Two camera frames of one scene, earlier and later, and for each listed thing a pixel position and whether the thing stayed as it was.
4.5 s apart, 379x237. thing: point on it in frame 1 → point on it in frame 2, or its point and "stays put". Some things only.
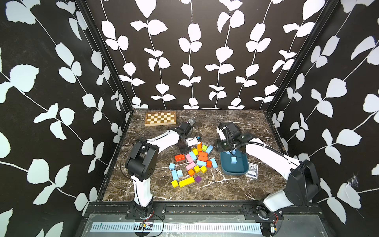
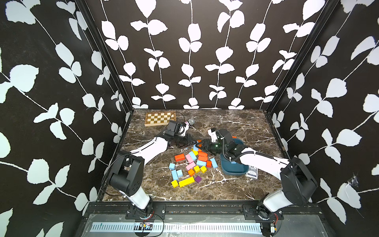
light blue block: x=214 y=164 stays put
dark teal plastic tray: x=240 y=168 stays put
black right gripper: x=218 y=145 → x=208 y=146
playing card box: x=252 y=171 stays put
